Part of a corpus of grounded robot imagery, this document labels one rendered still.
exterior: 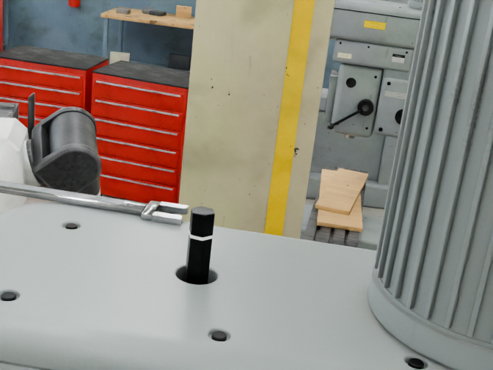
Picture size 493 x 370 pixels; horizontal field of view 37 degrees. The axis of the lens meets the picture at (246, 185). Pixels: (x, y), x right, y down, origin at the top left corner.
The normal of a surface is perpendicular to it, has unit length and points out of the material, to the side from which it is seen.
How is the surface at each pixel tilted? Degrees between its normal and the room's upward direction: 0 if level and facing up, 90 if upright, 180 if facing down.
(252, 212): 90
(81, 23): 90
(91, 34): 90
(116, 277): 0
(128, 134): 90
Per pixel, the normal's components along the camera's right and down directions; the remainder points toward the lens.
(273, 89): -0.12, 0.33
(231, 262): 0.11, -0.93
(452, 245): -0.69, 0.18
